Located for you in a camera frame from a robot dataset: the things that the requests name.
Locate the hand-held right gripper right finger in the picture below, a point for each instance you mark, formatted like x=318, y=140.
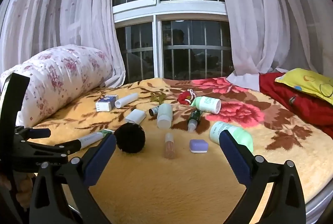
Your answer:
x=234, y=159

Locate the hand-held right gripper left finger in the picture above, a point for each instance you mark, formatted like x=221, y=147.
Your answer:
x=100, y=159

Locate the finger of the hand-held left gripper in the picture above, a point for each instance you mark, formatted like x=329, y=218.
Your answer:
x=39, y=132
x=65, y=147

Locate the white tube with green cap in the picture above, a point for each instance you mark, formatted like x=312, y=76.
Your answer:
x=91, y=138

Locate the purple square case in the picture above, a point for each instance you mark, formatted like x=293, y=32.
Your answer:
x=198, y=146

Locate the person's left hand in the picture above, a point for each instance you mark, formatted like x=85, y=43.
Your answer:
x=24, y=187

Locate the large mint green bottle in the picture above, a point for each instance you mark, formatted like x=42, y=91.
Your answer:
x=242, y=135

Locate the black round puff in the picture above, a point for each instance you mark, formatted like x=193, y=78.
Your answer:
x=130, y=138

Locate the blue and white box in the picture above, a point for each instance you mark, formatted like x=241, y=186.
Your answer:
x=106, y=103

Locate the white oval stick container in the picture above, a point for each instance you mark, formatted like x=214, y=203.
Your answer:
x=135, y=116

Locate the floral rolled quilt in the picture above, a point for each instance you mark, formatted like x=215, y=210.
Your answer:
x=57, y=75

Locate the dark green spray bottle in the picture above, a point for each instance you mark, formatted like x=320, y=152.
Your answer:
x=194, y=117

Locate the green and white labelled bottle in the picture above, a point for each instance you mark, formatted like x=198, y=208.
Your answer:
x=208, y=104

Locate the white cylinder tube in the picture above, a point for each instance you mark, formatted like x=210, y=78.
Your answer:
x=127, y=100

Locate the clear pink tube bottle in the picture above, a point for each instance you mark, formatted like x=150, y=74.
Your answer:
x=169, y=147

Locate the small dark jar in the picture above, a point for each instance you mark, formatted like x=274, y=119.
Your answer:
x=153, y=110

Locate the floral printed blanket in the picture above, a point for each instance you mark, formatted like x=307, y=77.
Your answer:
x=166, y=187

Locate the white plastic bottle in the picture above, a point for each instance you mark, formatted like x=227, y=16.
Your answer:
x=164, y=116

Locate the red cloth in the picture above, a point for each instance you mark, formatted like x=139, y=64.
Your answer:
x=281, y=93

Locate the yellow printed pillow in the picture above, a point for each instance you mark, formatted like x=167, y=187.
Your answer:
x=307, y=83

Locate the sheer pink-flecked curtain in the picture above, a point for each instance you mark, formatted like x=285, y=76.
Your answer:
x=273, y=10
x=65, y=5

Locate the white framed window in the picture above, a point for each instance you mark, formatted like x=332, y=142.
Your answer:
x=156, y=7

